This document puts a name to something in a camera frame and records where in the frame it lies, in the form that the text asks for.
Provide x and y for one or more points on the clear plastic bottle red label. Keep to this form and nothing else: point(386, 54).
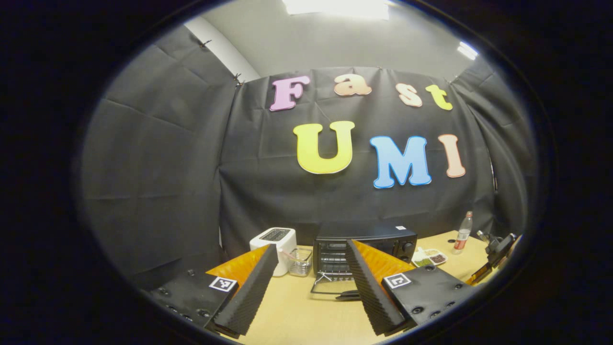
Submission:
point(462, 237)

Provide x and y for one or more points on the white toaster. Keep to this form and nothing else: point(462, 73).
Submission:
point(273, 237)

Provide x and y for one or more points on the large ceiling light panel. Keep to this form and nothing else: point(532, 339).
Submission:
point(337, 8)

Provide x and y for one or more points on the black electric oven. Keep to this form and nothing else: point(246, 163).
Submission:
point(383, 237)

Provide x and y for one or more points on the small ceiling light panel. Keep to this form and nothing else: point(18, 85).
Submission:
point(468, 50)

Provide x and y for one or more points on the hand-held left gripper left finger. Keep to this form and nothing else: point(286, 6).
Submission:
point(249, 297)

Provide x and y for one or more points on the white divided dish with beans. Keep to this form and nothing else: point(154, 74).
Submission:
point(430, 258)

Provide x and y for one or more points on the pink striped straw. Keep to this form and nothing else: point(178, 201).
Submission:
point(289, 254)

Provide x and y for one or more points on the black backdrop cloth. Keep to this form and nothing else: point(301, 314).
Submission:
point(335, 201)

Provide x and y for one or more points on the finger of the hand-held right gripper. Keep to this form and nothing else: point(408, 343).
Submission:
point(481, 277)
point(500, 249)

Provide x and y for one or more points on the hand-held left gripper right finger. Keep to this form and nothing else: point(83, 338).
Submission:
point(371, 297)

